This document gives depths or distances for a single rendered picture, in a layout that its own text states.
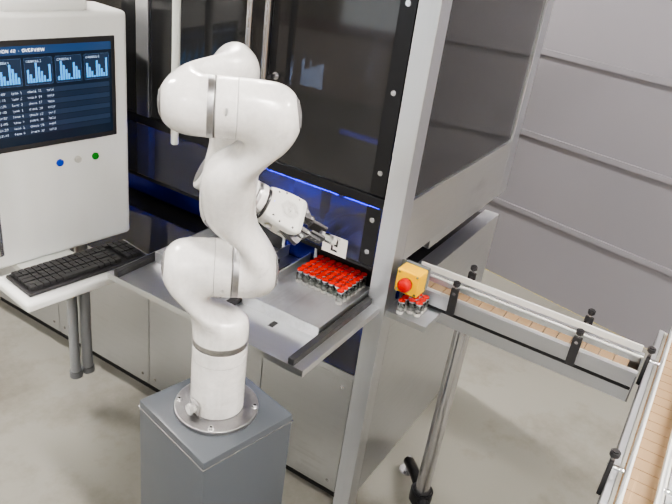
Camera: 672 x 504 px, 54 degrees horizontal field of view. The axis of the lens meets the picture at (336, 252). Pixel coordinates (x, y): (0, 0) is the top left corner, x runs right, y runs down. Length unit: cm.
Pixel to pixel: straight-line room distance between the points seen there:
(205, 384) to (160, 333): 121
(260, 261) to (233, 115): 34
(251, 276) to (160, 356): 146
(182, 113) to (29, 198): 120
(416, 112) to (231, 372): 79
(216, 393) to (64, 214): 101
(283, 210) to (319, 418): 97
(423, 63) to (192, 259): 77
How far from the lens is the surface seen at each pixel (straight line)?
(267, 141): 108
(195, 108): 106
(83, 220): 233
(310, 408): 231
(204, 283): 132
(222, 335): 139
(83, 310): 264
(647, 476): 160
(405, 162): 177
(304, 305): 191
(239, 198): 117
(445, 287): 204
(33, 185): 220
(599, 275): 398
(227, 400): 150
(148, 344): 275
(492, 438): 300
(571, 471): 300
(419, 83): 172
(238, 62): 117
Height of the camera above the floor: 189
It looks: 27 degrees down
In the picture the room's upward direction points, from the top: 8 degrees clockwise
